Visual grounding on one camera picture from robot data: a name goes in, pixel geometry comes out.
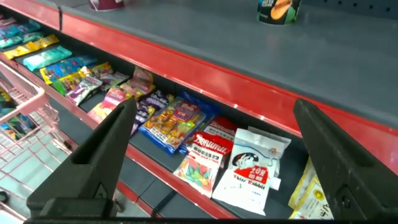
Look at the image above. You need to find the pink snack pack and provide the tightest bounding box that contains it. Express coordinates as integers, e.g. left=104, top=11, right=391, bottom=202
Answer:
left=0, top=16, right=17, bottom=28

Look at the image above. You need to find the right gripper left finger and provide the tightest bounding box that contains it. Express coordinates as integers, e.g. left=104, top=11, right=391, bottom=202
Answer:
left=26, top=98, right=138, bottom=218

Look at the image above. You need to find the small teal snack pack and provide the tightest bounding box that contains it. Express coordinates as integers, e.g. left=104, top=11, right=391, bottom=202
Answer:
left=0, top=35, right=24, bottom=49
left=21, top=31, right=45, bottom=44

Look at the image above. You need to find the pink and yellow candy bag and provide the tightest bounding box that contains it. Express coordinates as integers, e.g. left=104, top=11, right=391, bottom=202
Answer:
left=87, top=87, right=132, bottom=124

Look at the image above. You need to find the dark red cup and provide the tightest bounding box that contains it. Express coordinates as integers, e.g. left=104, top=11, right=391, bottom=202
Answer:
left=88, top=0, right=126, bottom=12

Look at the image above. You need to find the grey snack pack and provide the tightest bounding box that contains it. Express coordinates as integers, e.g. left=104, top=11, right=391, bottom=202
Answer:
left=99, top=72, right=130, bottom=92

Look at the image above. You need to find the red and white candy bag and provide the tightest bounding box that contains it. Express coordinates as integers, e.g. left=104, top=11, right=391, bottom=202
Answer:
left=172, top=131, right=234, bottom=198
left=201, top=116, right=239, bottom=142

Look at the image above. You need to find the black and green snack can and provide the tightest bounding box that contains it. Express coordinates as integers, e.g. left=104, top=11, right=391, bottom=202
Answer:
left=256, top=0, right=302, bottom=26

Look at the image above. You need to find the blue colourful candy bag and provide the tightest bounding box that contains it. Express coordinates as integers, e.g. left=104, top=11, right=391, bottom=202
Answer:
left=177, top=90, right=220, bottom=156
left=138, top=97, right=207, bottom=156

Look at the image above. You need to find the pale yellow snack bag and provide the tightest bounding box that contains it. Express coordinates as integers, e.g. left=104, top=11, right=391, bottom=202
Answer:
left=288, top=156, right=335, bottom=220

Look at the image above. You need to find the yellow and purple snack pack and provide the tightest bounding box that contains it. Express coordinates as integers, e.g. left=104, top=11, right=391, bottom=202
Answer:
left=89, top=62, right=114, bottom=79

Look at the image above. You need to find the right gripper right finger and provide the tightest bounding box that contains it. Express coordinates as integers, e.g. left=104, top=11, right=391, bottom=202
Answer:
left=293, top=98, right=398, bottom=220

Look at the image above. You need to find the colourful snack pack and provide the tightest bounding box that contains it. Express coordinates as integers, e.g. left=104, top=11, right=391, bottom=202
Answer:
left=0, top=88, right=39, bottom=141

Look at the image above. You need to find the silver and purple snack pack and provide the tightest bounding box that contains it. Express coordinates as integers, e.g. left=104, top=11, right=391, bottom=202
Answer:
left=66, top=76, right=104, bottom=106

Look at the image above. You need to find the pink shopping cart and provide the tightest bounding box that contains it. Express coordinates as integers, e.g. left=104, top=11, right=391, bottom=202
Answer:
left=0, top=60, right=73, bottom=222

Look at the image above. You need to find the yellow and green snack pack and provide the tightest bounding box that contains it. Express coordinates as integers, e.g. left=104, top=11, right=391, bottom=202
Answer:
left=52, top=66, right=94, bottom=96

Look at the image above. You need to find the blue and yellow snack pack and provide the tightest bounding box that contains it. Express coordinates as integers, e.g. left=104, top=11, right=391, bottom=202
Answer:
left=39, top=55, right=98, bottom=85

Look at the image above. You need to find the black cable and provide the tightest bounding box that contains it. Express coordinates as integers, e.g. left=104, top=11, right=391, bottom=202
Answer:
left=150, top=189, right=178, bottom=218

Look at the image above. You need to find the purple candy bag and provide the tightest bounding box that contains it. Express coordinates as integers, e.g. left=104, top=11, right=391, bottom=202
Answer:
left=131, top=90, right=175, bottom=136

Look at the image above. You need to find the grey and red shop shelf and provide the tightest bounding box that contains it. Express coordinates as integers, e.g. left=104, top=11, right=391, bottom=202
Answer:
left=0, top=0, right=398, bottom=220

